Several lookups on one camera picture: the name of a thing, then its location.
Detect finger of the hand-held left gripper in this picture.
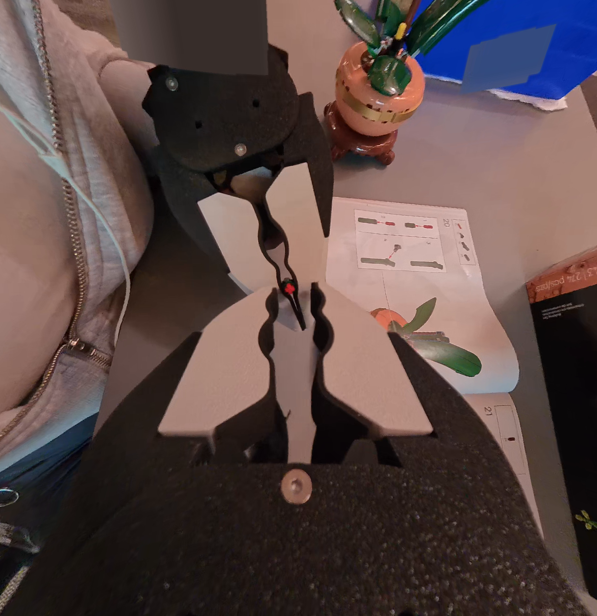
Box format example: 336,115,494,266
197,192,286,296
266,160,329,334

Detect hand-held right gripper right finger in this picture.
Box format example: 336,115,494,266
309,281,434,440

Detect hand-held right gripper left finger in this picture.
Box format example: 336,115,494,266
156,286,280,440

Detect open building instruction booklet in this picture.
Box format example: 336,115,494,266
325,196,545,541

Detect toy brick orchid pot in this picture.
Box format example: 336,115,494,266
323,0,495,167

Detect person's beige zip hoodie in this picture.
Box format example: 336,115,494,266
0,0,157,465

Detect person's blue jeans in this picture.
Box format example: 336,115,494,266
0,416,104,530

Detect black orchid set box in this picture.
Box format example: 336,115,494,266
525,254,597,608

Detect blue plastic bin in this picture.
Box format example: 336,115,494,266
413,0,597,107

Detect white hoodie drawstring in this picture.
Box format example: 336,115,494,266
0,94,133,349

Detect metal key ring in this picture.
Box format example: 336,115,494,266
0,486,41,556

